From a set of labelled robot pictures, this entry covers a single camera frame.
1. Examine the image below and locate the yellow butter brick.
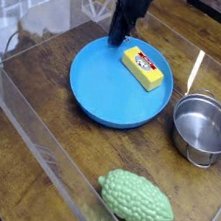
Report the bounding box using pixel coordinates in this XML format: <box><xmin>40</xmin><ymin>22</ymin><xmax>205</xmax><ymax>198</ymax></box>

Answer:
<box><xmin>122</xmin><ymin>46</ymin><xmax>164</xmax><ymax>92</ymax></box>

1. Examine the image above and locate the clear acrylic enclosure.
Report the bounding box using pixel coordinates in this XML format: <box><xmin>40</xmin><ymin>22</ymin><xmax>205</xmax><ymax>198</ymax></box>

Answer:
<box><xmin>0</xmin><ymin>0</ymin><xmax>221</xmax><ymax>221</ymax></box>

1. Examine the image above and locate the green bitter gourd toy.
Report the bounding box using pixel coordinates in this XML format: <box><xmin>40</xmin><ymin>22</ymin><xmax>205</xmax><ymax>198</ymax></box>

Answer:
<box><xmin>98</xmin><ymin>169</ymin><xmax>174</xmax><ymax>221</ymax></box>

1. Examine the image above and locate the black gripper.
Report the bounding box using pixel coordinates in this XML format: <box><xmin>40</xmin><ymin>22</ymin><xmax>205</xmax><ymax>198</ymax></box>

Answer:
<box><xmin>108</xmin><ymin>0</ymin><xmax>153</xmax><ymax>47</ymax></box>

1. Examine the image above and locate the blue round tray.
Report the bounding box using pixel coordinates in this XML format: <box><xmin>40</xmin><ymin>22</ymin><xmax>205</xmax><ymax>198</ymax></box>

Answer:
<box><xmin>69</xmin><ymin>37</ymin><xmax>174</xmax><ymax>129</ymax></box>

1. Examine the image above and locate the stainless steel pot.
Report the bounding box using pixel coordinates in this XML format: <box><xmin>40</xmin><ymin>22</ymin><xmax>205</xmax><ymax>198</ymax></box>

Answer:
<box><xmin>172</xmin><ymin>92</ymin><xmax>221</xmax><ymax>169</ymax></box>

